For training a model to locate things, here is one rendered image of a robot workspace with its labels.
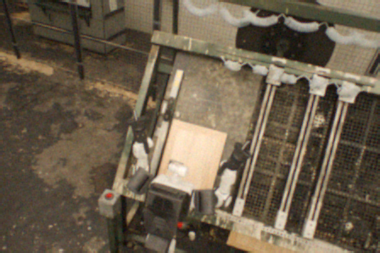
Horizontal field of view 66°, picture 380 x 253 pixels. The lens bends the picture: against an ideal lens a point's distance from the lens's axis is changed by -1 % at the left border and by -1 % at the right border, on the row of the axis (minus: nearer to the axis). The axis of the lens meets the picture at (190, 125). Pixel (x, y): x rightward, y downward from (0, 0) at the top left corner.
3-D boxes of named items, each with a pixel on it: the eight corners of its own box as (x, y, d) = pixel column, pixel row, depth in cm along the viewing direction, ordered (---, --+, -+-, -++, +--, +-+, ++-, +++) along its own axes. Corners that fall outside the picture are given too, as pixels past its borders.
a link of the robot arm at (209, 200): (219, 211, 182) (213, 211, 170) (204, 211, 185) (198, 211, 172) (218, 192, 185) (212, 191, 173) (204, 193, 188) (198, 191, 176)
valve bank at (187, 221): (133, 233, 236) (132, 214, 221) (141, 218, 247) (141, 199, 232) (192, 253, 227) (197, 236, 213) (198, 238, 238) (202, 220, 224)
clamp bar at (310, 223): (298, 233, 216) (305, 244, 192) (340, 76, 217) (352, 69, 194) (312, 237, 214) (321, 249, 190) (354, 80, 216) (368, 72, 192)
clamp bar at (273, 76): (230, 210, 224) (229, 219, 200) (271, 60, 226) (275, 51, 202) (243, 215, 222) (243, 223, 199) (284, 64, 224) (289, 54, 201)
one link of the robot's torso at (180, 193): (182, 253, 167) (196, 198, 158) (127, 233, 173) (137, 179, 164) (193, 226, 195) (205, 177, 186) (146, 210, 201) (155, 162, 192)
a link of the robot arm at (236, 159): (246, 158, 169) (236, 171, 176) (255, 154, 176) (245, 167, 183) (231, 143, 175) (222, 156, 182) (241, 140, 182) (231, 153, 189)
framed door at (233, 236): (226, 241, 274) (226, 244, 272) (239, 205, 240) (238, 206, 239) (326, 274, 259) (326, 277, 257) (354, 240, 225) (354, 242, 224)
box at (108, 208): (99, 215, 224) (97, 199, 214) (107, 203, 234) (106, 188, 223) (114, 220, 222) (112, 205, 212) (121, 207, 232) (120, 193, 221)
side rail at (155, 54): (120, 175, 246) (115, 177, 235) (156, 48, 248) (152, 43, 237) (127, 177, 245) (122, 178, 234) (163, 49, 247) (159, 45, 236)
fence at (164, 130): (146, 185, 236) (144, 186, 232) (178, 70, 237) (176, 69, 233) (152, 187, 235) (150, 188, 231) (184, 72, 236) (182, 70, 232)
